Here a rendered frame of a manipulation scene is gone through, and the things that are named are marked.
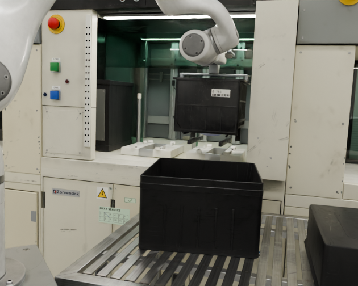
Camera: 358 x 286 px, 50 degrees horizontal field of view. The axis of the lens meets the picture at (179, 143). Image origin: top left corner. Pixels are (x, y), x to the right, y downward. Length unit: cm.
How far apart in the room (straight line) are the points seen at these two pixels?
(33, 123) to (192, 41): 73
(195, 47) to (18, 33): 49
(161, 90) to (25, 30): 157
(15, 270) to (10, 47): 41
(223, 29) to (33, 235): 105
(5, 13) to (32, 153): 88
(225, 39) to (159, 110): 123
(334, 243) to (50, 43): 115
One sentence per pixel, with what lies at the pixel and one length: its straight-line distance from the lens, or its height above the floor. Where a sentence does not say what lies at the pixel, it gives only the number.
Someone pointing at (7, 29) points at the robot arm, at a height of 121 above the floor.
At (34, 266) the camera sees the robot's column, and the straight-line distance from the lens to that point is 87.
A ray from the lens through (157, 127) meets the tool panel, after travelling 226.
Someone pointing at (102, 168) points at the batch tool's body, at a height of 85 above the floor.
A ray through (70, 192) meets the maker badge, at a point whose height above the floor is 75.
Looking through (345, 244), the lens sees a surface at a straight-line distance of 77.
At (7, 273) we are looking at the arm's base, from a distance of 83.
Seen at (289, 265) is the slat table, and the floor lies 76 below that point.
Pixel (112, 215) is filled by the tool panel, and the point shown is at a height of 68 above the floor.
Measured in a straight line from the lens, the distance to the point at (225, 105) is 125.
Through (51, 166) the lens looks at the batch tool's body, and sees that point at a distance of 151.
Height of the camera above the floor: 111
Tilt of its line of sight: 7 degrees down
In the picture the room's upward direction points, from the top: 2 degrees clockwise
